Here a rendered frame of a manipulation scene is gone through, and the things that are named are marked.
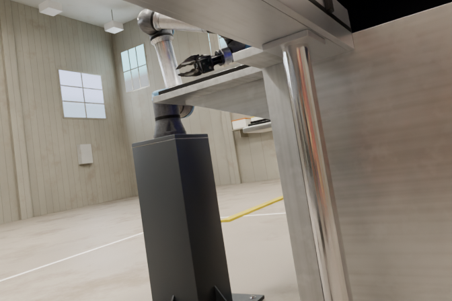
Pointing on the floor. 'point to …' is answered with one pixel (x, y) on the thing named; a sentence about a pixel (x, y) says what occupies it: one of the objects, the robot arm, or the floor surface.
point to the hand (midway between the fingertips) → (179, 70)
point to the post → (292, 184)
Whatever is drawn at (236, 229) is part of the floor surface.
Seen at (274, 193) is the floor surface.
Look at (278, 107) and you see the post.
